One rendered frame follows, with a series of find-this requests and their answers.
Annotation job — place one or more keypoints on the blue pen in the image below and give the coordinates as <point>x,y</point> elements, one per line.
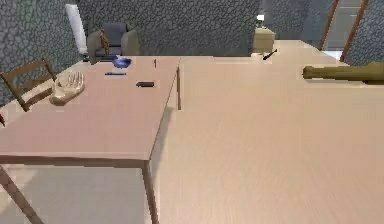
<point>115,73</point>

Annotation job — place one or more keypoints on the brown wooden statue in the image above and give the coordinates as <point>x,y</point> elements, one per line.
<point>105,41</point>

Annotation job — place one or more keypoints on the beige basket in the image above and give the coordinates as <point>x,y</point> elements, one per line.
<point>68,87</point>

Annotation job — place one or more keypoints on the black object on floor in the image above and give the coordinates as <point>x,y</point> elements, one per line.
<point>270,55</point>

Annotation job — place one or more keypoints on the pale wooden table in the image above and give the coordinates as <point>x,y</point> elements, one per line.
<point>100,126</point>

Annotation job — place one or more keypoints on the brown framed doorway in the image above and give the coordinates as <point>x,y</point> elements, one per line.
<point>345,28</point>

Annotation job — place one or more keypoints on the blue bowl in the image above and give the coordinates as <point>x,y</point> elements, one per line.
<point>121,62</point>

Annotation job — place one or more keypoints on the dark pencil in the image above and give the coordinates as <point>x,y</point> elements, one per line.
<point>155,63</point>

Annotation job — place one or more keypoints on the white floor lamp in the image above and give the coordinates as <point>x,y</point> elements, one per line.
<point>76,28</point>

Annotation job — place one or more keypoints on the grey beige armchair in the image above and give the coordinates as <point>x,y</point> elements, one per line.
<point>115,41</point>

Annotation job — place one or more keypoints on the black remote control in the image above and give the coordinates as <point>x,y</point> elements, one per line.
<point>145,84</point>

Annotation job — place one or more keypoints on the brown wooden chair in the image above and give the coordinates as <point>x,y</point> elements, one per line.
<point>25,83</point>

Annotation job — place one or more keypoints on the white table lamp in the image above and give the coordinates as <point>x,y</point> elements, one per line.
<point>260,19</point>

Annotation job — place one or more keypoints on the beige chest of drawers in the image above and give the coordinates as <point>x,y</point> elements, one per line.
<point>264,40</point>

